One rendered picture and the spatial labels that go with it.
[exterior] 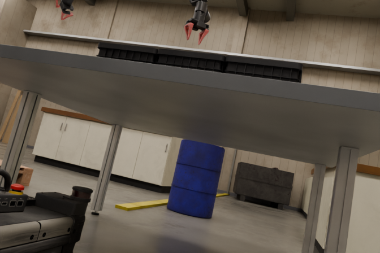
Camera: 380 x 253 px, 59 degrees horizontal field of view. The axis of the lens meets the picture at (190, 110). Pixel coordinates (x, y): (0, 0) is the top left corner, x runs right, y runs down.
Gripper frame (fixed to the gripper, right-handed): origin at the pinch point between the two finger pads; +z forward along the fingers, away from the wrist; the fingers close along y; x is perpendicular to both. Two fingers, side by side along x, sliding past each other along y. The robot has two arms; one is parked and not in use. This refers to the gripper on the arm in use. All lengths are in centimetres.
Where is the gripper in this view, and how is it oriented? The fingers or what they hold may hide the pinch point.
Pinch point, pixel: (193, 40)
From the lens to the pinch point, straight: 167.1
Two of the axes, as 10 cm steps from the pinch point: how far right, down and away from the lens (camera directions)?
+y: -8.7, -2.7, -4.2
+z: -2.1, 9.6, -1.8
